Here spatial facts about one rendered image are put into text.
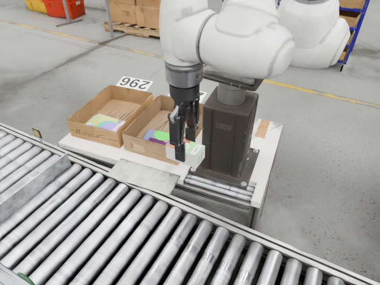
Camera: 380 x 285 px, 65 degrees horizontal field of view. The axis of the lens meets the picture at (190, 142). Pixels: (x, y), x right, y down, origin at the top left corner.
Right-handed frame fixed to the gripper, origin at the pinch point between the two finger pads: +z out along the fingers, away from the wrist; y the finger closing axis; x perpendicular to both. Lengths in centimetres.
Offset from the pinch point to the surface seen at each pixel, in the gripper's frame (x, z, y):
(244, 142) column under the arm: -8.9, 17.3, 30.1
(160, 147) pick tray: 26.1, 28.9, 24.4
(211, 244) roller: -11.6, 37.6, -3.1
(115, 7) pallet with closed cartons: 308, 76, 330
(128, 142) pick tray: 43, 31, 23
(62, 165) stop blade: 62, 35, 0
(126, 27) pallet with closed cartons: 282, 101, 320
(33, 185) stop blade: 62, 34, -14
